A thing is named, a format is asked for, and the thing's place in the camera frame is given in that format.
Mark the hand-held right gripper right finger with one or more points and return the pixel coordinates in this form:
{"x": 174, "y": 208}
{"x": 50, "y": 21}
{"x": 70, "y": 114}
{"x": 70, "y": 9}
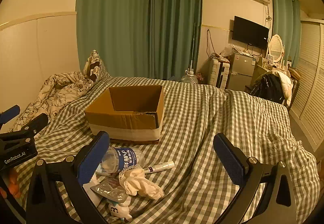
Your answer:
{"x": 227, "y": 155}

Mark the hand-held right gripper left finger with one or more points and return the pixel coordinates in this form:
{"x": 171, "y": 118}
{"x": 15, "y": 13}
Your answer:
{"x": 93, "y": 158}

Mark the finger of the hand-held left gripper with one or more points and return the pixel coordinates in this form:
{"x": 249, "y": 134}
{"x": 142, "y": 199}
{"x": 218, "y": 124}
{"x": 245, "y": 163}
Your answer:
{"x": 33, "y": 124}
{"x": 10, "y": 112}

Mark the clear plastic bottle blue label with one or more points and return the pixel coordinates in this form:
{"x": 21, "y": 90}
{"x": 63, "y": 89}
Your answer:
{"x": 126, "y": 160}

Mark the silver blister pack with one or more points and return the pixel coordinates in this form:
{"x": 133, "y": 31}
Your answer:
{"x": 108, "y": 189}

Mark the white blue packet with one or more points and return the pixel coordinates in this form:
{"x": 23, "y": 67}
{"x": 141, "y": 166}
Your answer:
{"x": 89, "y": 194}

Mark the brown cardboard box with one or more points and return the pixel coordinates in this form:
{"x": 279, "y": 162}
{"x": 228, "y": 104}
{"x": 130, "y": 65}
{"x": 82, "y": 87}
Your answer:
{"x": 126, "y": 120}

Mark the white lace cloth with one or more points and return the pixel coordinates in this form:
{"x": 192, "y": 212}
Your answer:
{"x": 141, "y": 183}

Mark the white plush toy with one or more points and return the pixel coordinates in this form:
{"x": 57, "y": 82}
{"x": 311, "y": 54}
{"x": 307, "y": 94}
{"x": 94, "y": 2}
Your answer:
{"x": 119, "y": 210}

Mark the white tube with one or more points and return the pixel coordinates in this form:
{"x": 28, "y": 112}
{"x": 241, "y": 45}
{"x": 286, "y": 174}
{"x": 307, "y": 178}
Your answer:
{"x": 162, "y": 166}

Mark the green checkered bed sheet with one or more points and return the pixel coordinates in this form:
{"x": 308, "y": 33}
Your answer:
{"x": 202, "y": 125}

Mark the floral quilt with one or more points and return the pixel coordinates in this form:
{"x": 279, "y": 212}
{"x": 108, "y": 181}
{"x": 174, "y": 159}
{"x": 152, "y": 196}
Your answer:
{"x": 58, "y": 92}

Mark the white suitcase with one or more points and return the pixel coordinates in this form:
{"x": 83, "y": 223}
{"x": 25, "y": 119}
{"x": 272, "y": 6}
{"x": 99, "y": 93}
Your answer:
{"x": 217, "y": 73}

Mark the floral checkered pillow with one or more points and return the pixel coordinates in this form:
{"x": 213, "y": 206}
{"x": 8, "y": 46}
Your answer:
{"x": 95, "y": 67}

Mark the clear water jug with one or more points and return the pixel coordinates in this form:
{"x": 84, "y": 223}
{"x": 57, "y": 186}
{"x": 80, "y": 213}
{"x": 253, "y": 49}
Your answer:
{"x": 189, "y": 79}

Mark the grey small fridge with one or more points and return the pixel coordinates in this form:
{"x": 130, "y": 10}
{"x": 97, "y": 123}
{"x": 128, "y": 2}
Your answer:
{"x": 241, "y": 69}

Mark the white garment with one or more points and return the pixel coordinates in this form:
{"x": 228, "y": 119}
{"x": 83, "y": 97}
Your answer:
{"x": 286, "y": 84}

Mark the white dressing table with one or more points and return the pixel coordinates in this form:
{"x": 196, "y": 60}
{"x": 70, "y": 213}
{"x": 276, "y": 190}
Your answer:
{"x": 260, "y": 69}

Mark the brown chair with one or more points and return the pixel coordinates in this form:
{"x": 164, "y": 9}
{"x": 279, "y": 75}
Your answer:
{"x": 295, "y": 82}

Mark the clear plastic bag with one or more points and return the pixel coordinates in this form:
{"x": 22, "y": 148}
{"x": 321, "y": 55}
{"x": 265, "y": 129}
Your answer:
{"x": 227, "y": 50}

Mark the thin white pole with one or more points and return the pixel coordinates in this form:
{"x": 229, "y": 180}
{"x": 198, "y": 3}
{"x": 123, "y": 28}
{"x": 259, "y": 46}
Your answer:
{"x": 193, "y": 46}

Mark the white louvered wardrobe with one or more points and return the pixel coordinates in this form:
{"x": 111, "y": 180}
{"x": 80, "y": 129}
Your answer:
{"x": 311, "y": 74}

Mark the white oval mirror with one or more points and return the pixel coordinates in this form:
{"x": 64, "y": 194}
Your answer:
{"x": 276, "y": 46}

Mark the narrow green curtain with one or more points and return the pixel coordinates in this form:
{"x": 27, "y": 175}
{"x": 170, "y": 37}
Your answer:
{"x": 284, "y": 23}

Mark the black wall television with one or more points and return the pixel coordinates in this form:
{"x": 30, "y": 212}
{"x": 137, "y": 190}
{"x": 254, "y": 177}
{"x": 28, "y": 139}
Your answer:
{"x": 250, "y": 32}

